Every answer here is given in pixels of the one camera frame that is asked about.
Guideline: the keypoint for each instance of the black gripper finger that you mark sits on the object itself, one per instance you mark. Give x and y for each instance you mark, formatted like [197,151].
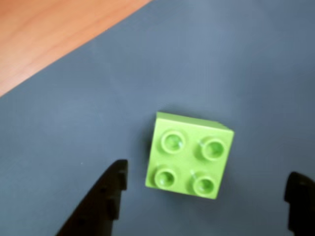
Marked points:
[302,209]
[96,209]

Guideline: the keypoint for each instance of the green lego block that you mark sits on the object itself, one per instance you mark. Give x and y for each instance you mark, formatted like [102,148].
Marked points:
[187,159]

